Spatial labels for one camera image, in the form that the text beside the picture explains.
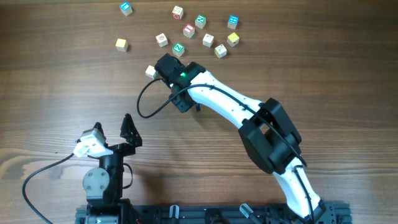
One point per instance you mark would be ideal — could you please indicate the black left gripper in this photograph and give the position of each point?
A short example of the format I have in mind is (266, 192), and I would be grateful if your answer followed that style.
(132, 139)

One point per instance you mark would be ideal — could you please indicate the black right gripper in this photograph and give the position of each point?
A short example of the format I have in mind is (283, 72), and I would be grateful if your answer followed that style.
(182, 106)

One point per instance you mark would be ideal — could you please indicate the block with animal drawing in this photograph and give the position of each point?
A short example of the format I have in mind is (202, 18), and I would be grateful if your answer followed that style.
(220, 51)

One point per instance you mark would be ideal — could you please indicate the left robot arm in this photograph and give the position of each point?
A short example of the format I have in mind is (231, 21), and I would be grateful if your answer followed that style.
(104, 185)

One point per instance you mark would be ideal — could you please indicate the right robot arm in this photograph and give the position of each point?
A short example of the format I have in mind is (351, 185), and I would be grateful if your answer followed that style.
(268, 134)

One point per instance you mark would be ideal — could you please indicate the block with green side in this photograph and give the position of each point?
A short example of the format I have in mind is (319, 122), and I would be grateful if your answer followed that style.
(151, 72)

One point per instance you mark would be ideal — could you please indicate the green Z top block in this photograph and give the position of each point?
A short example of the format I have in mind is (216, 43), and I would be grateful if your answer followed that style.
(178, 49)

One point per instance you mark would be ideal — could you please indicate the red Q side block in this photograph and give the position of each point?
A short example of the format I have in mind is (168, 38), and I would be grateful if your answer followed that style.
(161, 40)

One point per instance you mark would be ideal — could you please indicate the plain block number 2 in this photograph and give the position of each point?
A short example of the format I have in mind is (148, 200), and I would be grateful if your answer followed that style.
(208, 40)

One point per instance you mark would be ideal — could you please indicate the red I top block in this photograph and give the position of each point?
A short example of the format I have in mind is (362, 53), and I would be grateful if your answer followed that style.
(189, 31)

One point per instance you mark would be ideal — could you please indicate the yellow top block right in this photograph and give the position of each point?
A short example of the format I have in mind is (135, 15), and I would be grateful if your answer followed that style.
(233, 39)

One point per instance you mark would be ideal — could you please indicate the yellow block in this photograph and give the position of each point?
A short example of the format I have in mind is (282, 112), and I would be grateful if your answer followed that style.
(122, 45)
(233, 39)

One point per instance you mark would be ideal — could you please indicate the green N top block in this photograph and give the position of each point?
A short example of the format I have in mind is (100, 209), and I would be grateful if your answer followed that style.
(200, 21)

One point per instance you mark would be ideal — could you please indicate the yellow top block left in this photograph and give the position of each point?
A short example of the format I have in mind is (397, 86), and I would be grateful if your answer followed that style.
(122, 45)

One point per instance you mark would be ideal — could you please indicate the red sided block top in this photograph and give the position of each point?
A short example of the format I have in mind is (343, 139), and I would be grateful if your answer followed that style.
(177, 12)

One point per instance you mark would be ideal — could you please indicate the blue top block right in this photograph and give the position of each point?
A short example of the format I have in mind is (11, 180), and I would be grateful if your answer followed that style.
(233, 21)

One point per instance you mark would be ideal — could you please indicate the blue block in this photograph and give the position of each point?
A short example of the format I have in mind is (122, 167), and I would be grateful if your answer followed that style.
(126, 8)
(233, 21)

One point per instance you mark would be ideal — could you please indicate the blue top block far left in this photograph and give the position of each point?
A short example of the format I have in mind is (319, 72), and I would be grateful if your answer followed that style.
(126, 8)

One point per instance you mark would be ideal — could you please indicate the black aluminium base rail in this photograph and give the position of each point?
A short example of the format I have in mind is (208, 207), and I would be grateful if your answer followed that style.
(273, 213)

